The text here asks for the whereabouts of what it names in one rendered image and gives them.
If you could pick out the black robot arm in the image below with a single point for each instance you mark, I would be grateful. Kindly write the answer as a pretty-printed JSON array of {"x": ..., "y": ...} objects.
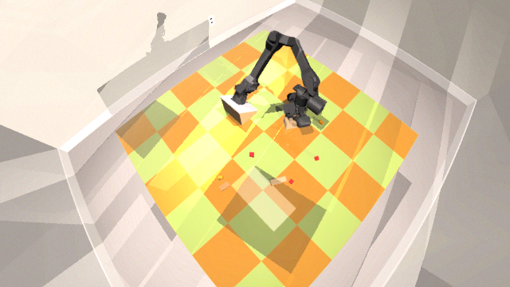
[{"x": 307, "y": 94}]

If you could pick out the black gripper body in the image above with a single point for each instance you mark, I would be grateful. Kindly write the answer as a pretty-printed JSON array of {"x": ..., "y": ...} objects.
[{"x": 303, "y": 120}]

